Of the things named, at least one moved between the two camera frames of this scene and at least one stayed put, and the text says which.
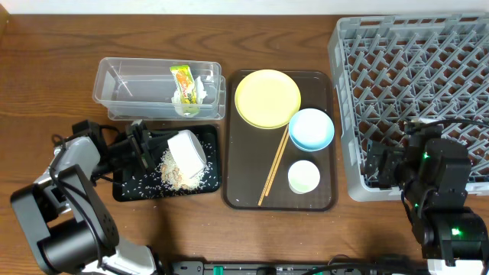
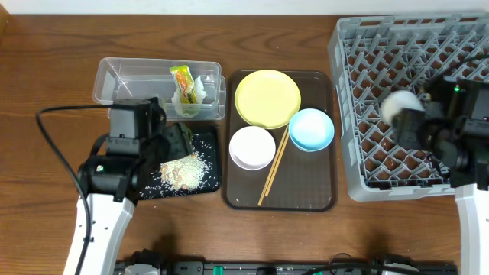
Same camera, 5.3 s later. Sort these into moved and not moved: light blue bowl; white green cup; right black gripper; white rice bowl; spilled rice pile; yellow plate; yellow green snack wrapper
Moved: right black gripper; white rice bowl; white green cup
Not moved: spilled rice pile; yellow green snack wrapper; light blue bowl; yellow plate
